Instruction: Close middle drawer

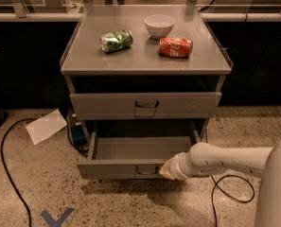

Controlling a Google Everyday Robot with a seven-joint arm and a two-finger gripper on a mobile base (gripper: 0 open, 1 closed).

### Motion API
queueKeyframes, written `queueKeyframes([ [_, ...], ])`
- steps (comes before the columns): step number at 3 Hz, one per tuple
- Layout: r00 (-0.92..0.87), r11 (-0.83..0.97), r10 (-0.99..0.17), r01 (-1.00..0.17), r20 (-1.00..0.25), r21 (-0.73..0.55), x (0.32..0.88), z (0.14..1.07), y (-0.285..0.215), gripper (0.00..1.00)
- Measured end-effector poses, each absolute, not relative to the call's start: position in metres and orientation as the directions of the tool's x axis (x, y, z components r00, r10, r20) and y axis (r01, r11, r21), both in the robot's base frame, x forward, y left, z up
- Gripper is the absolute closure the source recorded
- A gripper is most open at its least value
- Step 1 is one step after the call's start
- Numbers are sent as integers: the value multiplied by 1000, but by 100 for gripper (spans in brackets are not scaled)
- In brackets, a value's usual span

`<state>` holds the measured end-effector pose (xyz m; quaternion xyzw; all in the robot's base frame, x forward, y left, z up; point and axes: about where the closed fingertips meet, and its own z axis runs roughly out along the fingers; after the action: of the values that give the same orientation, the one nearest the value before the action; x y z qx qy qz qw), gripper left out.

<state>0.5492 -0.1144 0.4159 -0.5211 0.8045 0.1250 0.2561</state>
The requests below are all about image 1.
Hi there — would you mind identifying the grey drawer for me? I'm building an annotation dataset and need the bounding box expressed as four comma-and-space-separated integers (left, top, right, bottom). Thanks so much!
78, 131, 200, 180
70, 92, 221, 120

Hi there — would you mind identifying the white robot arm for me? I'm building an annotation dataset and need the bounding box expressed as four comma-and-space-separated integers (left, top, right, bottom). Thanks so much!
160, 141, 281, 227

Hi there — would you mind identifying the grey drawer cabinet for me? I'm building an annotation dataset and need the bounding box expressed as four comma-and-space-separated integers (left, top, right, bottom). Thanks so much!
59, 5, 235, 144

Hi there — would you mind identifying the blue power box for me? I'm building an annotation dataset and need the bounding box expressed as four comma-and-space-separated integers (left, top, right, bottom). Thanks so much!
70, 125, 87, 146

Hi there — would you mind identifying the blue floor tape mark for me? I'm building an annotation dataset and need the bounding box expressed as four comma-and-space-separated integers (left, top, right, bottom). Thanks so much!
40, 206, 76, 227

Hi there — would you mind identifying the crushed red cola can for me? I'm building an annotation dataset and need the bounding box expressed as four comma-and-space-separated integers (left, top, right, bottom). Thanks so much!
159, 38, 192, 58

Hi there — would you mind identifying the white paper sheet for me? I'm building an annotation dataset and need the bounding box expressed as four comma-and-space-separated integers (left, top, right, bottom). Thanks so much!
26, 110, 67, 145

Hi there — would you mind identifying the crushed green soda can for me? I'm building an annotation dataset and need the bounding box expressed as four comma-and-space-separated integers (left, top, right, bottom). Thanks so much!
100, 29, 133, 53

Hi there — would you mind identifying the white bowl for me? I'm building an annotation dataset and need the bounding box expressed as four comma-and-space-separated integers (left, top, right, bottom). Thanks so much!
144, 14, 175, 39

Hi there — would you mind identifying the black cable left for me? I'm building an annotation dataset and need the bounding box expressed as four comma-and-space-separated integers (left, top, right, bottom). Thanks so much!
0, 117, 37, 227

